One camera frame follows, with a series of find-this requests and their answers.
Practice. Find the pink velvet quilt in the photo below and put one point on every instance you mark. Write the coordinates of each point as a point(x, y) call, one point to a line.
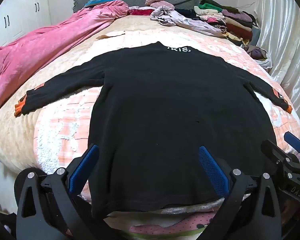
point(37, 47)

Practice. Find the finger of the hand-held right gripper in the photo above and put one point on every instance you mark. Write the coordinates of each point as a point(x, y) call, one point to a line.
point(275, 152)
point(293, 138)

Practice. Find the dark clothes heap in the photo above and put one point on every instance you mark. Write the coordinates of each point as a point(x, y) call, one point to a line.
point(0, 220)

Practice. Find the white satin curtain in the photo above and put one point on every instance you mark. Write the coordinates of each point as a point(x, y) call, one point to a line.
point(282, 30)

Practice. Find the beige plush blanket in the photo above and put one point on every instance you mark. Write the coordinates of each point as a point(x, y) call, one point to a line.
point(15, 135)

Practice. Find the black sweater with orange cuffs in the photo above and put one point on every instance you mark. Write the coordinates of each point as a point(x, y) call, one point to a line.
point(165, 110)

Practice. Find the red cloth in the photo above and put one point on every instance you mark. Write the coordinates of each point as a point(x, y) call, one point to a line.
point(140, 12)

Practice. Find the black crumpled garment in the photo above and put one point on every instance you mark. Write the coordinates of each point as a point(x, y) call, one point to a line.
point(187, 13)

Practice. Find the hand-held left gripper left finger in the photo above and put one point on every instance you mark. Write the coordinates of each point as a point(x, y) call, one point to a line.
point(90, 160)

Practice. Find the blue cloth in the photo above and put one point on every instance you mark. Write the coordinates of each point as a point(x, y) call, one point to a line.
point(100, 1)

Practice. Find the white wardrobe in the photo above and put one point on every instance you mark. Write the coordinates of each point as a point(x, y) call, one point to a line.
point(17, 12)

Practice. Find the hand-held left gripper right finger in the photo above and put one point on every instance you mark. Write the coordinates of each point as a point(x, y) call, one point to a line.
point(212, 170)

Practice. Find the pink fluffy garment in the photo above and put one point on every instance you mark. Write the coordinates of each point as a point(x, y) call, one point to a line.
point(162, 5)

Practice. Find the lavender crumpled garment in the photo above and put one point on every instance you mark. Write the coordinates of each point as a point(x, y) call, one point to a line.
point(180, 20)

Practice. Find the small heap of purple clothes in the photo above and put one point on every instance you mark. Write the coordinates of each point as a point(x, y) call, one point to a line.
point(261, 55)

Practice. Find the pink watermelon print cloth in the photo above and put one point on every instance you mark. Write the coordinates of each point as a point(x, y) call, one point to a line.
point(165, 227)

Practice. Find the pink and white fluffy blanket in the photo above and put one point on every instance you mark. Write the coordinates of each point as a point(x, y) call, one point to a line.
point(65, 130)

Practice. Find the pile of folded clothes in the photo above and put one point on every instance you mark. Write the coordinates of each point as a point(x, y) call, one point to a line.
point(230, 20)

